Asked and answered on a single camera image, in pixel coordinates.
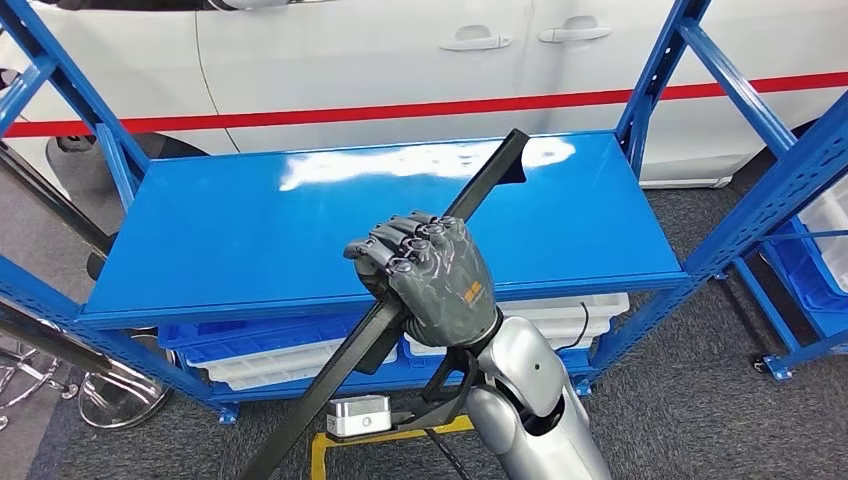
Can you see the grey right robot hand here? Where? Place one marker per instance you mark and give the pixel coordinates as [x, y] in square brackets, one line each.
[450, 291]

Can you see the blue metal shelf rack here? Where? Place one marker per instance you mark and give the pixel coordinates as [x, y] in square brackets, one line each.
[818, 354]
[232, 252]

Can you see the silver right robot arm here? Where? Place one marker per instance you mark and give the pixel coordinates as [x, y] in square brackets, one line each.
[523, 358]

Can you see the long black plastic frame part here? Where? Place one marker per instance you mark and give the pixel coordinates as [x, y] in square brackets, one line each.
[490, 169]

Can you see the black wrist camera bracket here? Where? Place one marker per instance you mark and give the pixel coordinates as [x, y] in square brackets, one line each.
[411, 417]

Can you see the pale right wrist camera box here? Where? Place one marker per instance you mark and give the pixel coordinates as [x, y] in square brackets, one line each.
[358, 417]

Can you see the chrome stanchion post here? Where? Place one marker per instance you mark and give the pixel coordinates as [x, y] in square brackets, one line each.
[53, 199]
[122, 401]

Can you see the white car with red stripe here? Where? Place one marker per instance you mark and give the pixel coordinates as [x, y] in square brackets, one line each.
[397, 66]

